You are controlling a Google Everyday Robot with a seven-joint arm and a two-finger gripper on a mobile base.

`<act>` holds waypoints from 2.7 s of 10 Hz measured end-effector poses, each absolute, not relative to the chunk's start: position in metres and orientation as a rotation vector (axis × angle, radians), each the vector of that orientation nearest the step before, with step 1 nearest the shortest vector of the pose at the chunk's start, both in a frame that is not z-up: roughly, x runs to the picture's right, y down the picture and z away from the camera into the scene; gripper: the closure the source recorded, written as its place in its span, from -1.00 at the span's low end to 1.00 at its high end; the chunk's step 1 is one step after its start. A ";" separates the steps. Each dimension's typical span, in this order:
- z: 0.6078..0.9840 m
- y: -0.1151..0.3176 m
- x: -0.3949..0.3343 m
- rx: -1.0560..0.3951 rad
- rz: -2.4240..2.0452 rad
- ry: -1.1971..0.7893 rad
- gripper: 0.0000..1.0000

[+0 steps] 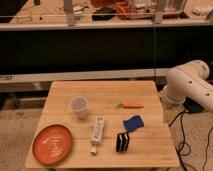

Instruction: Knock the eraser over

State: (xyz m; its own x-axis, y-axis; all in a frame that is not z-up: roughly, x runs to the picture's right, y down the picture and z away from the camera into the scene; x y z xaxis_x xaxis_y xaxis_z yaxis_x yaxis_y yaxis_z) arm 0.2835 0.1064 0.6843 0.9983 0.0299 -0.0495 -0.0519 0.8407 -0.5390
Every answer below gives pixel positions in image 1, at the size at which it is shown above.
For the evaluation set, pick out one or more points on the black and white eraser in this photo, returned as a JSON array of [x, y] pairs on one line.
[[122, 142]]

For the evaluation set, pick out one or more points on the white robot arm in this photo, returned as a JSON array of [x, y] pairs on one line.
[[189, 81]]

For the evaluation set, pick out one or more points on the orange toy carrot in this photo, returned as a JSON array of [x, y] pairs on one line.
[[129, 105]]

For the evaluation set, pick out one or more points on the clear plastic cup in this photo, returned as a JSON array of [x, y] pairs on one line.
[[78, 106]]

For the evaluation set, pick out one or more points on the wooden table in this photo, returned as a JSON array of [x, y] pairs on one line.
[[150, 146]]

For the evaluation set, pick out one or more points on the blue sponge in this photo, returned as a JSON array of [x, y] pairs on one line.
[[133, 123]]

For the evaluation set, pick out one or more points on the small white block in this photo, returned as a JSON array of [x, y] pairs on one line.
[[93, 151]]

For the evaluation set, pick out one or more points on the orange plate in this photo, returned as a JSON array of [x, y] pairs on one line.
[[52, 144]]

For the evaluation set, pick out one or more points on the black power adapter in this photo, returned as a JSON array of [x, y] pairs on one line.
[[192, 107]]

